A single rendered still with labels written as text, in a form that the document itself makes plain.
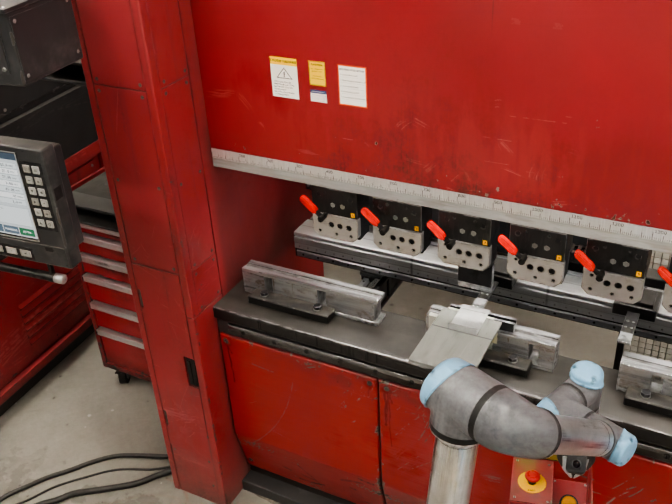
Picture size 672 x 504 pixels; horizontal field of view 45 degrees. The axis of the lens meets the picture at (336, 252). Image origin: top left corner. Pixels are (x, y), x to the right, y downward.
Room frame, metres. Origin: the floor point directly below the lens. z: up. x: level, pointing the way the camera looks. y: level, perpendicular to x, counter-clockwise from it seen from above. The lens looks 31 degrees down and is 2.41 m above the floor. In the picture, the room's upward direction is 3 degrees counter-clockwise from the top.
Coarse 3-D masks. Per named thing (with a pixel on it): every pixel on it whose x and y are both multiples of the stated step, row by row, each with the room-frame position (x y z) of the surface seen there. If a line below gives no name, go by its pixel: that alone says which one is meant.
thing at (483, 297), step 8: (496, 264) 2.12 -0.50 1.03; (504, 264) 2.11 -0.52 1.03; (496, 272) 2.08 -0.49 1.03; (504, 272) 2.07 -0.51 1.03; (496, 280) 2.07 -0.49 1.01; (504, 280) 2.06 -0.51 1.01; (512, 280) 2.05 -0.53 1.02; (480, 296) 1.99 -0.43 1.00; (488, 296) 1.99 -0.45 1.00; (472, 304) 1.95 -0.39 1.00; (480, 304) 1.95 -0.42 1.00
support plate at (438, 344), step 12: (444, 312) 1.93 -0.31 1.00; (456, 312) 1.93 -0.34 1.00; (444, 324) 1.87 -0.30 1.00; (492, 324) 1.86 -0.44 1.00; (432, 336) 1.82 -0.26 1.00; (444, 336) 1.81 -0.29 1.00; (456, 336) 1.81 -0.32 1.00; (468, 336) 1.81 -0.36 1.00; (492, 336) 1.80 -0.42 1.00; (420, 348) 1.77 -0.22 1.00; (432, 348) 1.76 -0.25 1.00; (444, 348) 1.76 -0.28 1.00; (456, 348) 1.76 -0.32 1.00; (468, 348) 1.75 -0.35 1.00; (480, 348) 1.75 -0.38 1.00; (408, 360) 1.72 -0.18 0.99; (420, 360) 1.71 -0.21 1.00; (432, 360) 1.71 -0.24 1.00; (444, 360) 1.71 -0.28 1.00; (468, 360) 1.70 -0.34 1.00; (480, 360) 1.70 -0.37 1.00
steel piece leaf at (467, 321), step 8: (464, 312) 1.92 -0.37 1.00; (472, 312) 1.92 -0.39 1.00; (456, 320) 1.88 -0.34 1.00; (464, 320) 1.88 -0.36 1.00; (472, 320) 1.88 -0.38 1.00; (480, 320) 1.88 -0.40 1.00; (448, 328) 1.85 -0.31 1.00; (456, 328) 1.84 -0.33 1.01; (464, 328) 1.83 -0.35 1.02; (472, 328) 1.81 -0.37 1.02
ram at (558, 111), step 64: (192, 0) 2.30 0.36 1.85; (256, 0) 2.20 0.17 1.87; (320, 0) 2.10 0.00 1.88; (384, 0) 2.01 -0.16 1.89; (448, 0) 1.93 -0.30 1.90; (512, 0) 1.86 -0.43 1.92; (576, 0) 1.79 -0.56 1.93; (640, 0) 1.72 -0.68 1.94; (256, 64) 2.21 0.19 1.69; (384, 64) 2.01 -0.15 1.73; (448, 64) 1.93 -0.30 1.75; (512, 64) 1.85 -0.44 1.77; (576, 64) 1.78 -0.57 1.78; (640, 64) 1.71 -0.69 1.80; (256, 128) 2.22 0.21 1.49; (320, 128) 2.11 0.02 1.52; (384, 128) 2.02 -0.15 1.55; (448, 128) 1.93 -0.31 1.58; (512, 128) 1.85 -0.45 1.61; (576, 128) 1.77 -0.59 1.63; (640, 128) 1.70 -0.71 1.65; (384, 192) 2.02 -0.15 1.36; (512, 192) 1.84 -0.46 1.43; (576, 192) 1.76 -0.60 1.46; (640, 192) 1.69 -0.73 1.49
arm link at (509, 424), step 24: (504, 408) 1.07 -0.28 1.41; (528, 408) 1.08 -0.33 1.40; (480, 432) 1.06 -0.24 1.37; (504, 432) 1.04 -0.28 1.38; (528, 432) 1.04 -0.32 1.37; (552, 432) 1.06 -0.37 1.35; (576, 432) 1.13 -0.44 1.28; (600, 432) 1.19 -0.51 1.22; (624, 432) 1.24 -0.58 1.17; (528, 456) 1.04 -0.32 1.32; (600, 456) 1.21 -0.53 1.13; (624, 456) 1.20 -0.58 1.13
